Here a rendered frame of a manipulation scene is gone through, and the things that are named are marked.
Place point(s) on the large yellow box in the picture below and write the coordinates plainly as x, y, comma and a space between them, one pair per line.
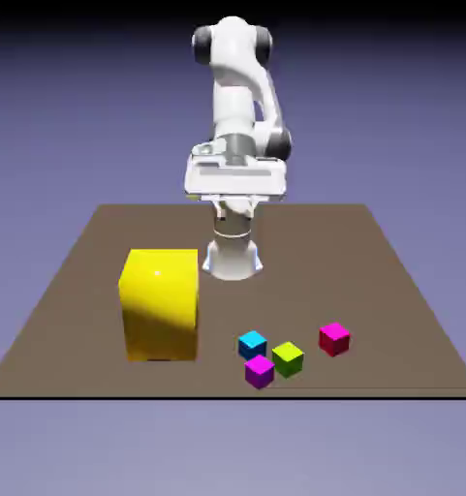
159, 302

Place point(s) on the small lime green cube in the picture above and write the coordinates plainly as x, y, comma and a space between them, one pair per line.
288, 358

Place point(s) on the small cyan cube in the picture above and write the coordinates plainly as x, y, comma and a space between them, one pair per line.
252, 341

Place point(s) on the small pink cube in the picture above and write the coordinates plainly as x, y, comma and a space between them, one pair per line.
334, 338

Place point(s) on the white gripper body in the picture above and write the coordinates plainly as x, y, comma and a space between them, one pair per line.
236, 182

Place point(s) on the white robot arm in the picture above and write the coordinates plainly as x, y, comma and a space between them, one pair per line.
232, 69

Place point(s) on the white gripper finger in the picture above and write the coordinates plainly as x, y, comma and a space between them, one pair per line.
249, 205
219, 209

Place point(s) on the small purple cube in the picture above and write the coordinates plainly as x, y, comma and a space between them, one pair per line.
259, 371

